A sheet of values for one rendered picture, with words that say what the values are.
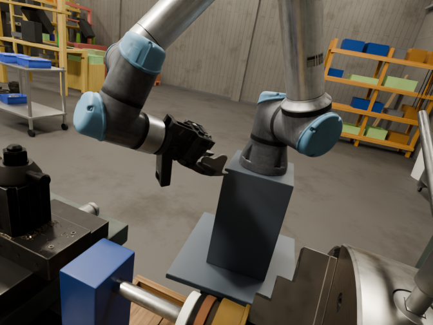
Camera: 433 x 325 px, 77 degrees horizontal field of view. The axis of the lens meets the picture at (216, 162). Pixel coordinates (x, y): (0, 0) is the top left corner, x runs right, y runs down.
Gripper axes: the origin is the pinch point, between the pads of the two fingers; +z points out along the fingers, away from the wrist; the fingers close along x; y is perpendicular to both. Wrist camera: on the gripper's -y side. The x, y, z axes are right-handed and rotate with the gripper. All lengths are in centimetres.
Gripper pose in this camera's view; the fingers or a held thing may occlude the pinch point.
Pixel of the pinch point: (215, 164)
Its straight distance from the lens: 71.2
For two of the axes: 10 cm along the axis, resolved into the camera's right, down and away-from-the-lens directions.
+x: -4.6, -6.3, 6.2
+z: 6.7, 2.1, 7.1
